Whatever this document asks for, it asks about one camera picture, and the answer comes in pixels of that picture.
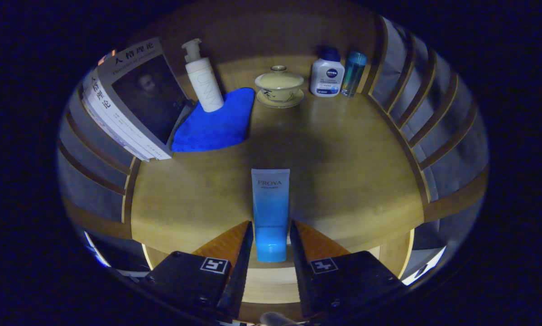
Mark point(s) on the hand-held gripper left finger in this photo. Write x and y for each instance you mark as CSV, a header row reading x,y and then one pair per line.
x,y
242,276

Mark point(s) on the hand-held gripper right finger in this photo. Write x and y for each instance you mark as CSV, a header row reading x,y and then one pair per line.
x,y
298,271

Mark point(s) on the blue white cosmetic tube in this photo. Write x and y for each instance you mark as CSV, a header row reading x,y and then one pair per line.
x,y
270,203

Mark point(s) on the wooden countertop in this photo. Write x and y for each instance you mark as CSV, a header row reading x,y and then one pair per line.
x,y
343,172

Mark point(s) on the wooden cabinet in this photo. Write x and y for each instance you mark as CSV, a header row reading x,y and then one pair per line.
x,y
252,31

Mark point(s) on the blue cloth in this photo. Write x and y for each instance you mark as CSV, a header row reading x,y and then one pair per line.
x,y
216,127

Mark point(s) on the lidded ceramic tea bowl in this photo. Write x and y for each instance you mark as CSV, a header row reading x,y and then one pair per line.
x,y
280,83

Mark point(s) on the white pump bottle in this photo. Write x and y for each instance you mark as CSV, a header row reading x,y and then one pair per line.
x,y
205,86

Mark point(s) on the white lotion bottle blue cap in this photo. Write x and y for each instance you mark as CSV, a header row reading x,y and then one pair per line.
x,y
327,77

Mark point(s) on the white book with dark cover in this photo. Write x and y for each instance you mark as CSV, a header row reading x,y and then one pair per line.
x,y
153,99

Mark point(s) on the lilac book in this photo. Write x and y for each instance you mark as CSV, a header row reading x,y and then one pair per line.
x,y
110,129

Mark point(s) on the teal bottle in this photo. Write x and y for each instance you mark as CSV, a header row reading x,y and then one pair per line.
x,y
353,74

